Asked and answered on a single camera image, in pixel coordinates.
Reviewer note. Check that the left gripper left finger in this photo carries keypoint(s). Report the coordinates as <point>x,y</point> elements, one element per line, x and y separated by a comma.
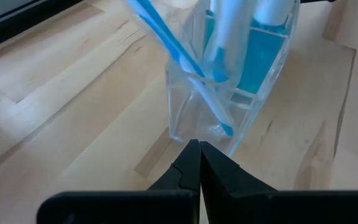
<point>179,186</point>

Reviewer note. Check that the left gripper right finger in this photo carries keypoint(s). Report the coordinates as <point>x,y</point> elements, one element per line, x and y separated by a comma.
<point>228,193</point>

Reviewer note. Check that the clear acrylic organizer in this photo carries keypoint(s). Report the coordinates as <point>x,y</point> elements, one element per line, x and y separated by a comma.
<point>197,118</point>

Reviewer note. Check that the black aluminium table frame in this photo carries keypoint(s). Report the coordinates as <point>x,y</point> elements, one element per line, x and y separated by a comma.
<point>11,28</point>

